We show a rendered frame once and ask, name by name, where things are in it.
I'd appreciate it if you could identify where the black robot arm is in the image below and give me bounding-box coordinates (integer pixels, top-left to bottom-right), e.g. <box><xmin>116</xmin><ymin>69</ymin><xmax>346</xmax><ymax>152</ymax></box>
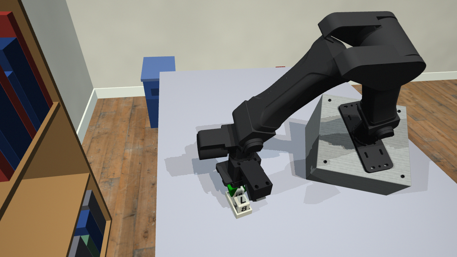
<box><xmin>197</xmin><ymin>11</ymin><xmax>426</xmax><ymax>202</ymax></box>

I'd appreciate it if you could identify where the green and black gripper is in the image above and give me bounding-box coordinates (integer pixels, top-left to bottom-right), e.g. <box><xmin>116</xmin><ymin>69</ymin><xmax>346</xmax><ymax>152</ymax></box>
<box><xmin>216</xmin><ymin>153</ymin><xmax>254</xmax><ymax>197</ymax></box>

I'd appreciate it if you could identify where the cream number cube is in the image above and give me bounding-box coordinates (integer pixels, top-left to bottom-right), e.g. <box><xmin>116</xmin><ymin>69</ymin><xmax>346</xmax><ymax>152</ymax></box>
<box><xmin>233</xmin><ymin>194</ymin><xmax>250</xmax><ymax>213</ymax></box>
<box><xmin>231</xmin><ymin>186</ymin><xmax>245</xmax><ymax>200</ymax></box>

